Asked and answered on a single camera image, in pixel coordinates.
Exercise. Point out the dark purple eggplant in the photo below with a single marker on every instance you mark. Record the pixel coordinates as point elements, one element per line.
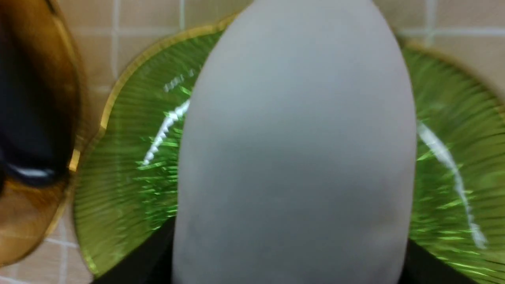
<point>32,151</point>

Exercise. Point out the white radish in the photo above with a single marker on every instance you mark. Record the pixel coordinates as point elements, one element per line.
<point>297,158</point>

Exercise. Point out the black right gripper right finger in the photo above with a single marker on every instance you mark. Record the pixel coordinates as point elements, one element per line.
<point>422,267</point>

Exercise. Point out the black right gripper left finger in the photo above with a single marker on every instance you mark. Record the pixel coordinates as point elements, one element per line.
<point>149,263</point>

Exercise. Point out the amber ribbed plastic plate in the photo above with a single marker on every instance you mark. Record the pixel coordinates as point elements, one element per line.
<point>30,214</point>

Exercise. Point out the green ribbed plastic plate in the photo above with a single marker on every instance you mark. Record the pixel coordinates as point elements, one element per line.
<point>127,181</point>

